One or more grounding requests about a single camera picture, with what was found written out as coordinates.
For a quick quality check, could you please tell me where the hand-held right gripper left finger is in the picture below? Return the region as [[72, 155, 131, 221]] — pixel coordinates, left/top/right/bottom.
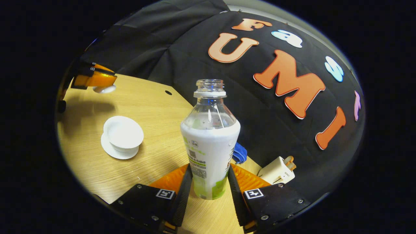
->
[[109, 163, 194, 234]]

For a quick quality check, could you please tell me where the clear water bottle white label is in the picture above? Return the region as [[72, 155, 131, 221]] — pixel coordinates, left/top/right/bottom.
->
[[180, 79, 241, 200]]

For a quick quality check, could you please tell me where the black backdrop cloth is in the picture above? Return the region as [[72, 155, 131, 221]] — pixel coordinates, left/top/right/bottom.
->
[[80, 0, 366, 203]]

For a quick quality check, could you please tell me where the blue towel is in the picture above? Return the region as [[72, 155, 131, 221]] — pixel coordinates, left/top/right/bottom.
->
[[232, 142, 248, 164]]

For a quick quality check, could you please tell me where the white toaster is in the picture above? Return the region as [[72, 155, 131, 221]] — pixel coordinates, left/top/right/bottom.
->
[[258, 156, 296, 185]]

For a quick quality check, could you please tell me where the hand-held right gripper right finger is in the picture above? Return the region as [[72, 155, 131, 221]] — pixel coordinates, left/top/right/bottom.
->
[[227, 163, 312, 234]]

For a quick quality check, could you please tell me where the white teacup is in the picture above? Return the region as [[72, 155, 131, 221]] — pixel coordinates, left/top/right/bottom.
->
[[103, 116, 144, 152]]

